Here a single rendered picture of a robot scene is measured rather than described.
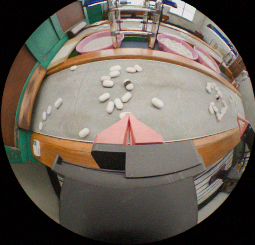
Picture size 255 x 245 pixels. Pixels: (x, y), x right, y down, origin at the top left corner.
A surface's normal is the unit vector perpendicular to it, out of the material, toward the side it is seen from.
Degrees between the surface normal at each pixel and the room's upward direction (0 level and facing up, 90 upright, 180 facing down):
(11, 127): 90
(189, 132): 0
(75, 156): 0
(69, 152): 0
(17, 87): 89
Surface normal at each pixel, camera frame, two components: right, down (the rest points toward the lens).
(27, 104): 0.92, -0.10
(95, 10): 0.09, 0.97
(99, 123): 0.00, -0.24
